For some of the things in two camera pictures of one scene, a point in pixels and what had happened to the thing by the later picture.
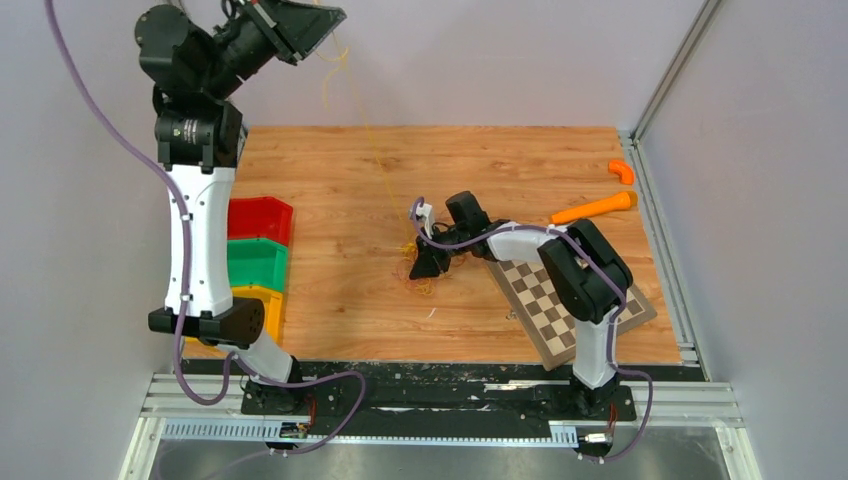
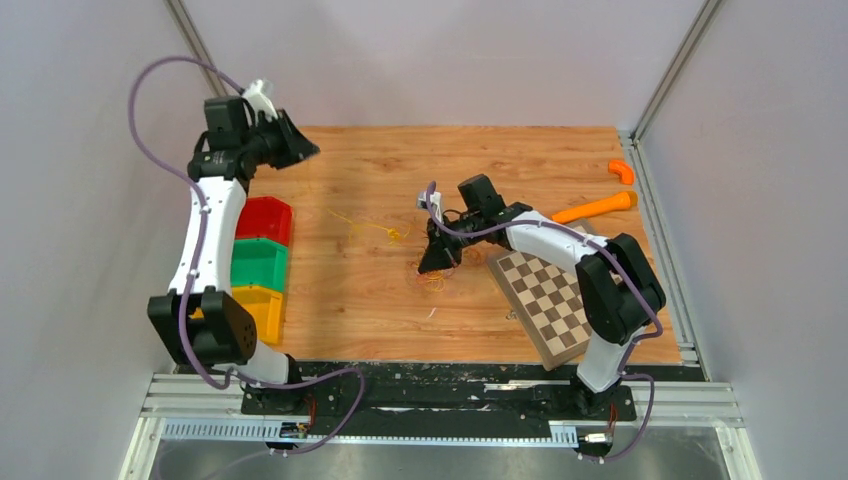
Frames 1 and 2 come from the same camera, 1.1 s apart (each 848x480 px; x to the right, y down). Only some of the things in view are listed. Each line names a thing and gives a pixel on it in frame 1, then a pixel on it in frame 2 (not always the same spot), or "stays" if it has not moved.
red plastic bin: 259,217 stays
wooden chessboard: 545,321 stays
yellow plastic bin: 273,302 stays
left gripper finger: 329,18 -> 301,148
